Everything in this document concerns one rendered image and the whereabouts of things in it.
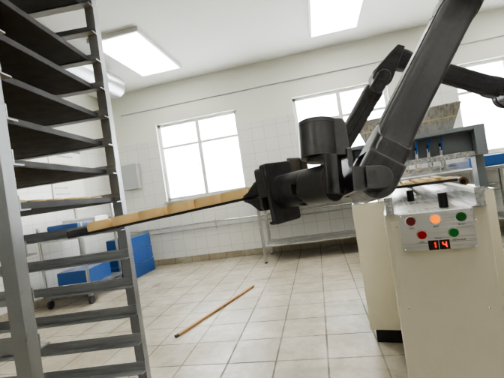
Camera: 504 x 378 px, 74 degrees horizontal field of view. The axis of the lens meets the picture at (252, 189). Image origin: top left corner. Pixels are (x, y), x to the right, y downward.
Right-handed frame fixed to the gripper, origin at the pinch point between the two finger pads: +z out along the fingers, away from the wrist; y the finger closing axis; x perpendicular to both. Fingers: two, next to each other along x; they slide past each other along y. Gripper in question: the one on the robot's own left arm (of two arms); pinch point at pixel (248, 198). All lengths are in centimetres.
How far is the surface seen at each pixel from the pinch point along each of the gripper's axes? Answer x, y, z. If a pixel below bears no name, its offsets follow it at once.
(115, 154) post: -2, -22, 59
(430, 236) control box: 84, 26, 3
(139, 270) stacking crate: 144, 75, 449
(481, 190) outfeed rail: 91, 13, -13
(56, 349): -24, 36, 81
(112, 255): -7, 10, 63
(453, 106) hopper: 164, -27, 11
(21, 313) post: -35.1, 12.9, 28.3
